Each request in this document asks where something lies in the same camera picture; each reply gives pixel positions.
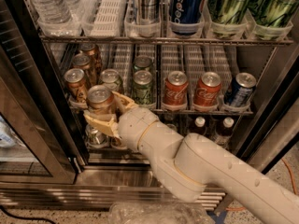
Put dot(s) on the brown bottle left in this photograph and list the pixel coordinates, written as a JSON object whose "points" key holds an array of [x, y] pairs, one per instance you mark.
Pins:
{"points": [[198, 126]]}

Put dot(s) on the brown bottle right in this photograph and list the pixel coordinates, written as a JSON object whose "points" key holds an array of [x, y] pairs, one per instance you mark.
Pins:
{"points": [[223, 131]]}

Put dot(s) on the red coca-cola can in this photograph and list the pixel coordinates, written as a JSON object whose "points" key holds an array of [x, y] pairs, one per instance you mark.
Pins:
{"points": [[175, 88], [207, 89]]}

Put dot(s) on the stainless steel fridge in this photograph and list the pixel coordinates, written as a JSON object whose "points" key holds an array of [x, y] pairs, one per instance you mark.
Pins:
{"points": [[108, 175]]}

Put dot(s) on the orange soda can rearmost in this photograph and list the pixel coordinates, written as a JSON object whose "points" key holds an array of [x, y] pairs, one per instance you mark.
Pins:
{"points": [[92, 50]]}

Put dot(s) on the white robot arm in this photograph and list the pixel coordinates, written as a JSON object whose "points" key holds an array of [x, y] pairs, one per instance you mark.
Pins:
{"points": [[185, 165]]}

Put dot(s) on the red Coca-Cola can left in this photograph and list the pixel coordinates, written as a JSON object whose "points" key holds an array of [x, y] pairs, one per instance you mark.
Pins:
{"points": [[175, 88]]}

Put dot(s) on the clear water bottle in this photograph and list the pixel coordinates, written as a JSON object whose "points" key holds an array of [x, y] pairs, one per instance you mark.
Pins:
{"points": [[52, 11]]}

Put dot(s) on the silver green can bottom shelf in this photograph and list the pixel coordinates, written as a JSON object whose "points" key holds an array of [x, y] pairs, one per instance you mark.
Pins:
{"points": [[95, 138]]}

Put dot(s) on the tall green can left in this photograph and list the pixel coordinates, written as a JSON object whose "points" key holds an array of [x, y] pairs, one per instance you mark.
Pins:
{"points": [[227, 12]]}

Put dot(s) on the green soda can rear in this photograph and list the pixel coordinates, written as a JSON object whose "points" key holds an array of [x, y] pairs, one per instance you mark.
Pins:
{"points": [[142, 63]]}

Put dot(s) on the red Coca-Cola can right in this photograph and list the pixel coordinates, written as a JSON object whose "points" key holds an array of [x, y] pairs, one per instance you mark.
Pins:
{"points": [[207, 89]]}

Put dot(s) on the white green soda can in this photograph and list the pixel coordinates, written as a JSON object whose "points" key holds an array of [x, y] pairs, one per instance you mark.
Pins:
{"points": [[111, 78]]}

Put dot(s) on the orange soda can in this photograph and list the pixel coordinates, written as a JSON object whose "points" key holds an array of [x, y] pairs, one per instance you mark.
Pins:
{"points": [[87, 64], [101, 100], [77, 84]]}

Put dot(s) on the orange soda can rear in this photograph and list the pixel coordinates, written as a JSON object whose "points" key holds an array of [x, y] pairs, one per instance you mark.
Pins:
{"points": [[87, 64]]}

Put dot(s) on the tall silver striped can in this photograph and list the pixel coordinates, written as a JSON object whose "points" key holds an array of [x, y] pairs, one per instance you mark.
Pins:
{"points": [[148, 11]]}

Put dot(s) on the tall green can right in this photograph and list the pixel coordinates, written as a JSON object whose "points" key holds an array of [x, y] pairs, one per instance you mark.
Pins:
{"points": [[272, 13]]}

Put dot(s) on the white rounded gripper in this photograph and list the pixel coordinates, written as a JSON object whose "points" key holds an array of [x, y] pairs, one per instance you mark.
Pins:
{"points": [[135, 125]]}

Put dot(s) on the blue Pepsi can middle shelf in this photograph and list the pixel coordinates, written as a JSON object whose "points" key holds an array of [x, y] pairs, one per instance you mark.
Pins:
{"points": [[241, 88]]}

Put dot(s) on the brown bottle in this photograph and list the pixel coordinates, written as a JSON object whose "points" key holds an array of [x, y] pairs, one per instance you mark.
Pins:
{"points": [[198, 126], [223, 131]]}

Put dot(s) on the glass fridge door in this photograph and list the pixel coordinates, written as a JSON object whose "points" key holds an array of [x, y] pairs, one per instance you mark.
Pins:
{"points": [[31, 96]]}

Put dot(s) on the tall green can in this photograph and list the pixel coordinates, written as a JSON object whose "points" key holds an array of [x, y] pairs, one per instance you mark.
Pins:
{"points": [[227, 12], [272, 13]]}

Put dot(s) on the orange soda can front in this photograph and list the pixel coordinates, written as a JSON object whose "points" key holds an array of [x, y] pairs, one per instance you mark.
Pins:
{"points": [[101, 100]]}

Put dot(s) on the green soda can front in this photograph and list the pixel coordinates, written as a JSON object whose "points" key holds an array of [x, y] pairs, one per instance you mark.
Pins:
{"points": [[142, 87]]}

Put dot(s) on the tall blue Pepsi can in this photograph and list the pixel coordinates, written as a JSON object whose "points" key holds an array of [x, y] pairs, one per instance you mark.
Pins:
{"points": [[185, 16]]}

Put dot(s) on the orange soda can middle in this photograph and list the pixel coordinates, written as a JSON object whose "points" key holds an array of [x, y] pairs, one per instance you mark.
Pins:
{"points": [[77, 84]]}

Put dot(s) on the orange can bottom shelf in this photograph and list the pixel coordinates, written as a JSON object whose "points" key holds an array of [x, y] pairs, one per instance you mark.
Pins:
{"points": [[116, 143]]}

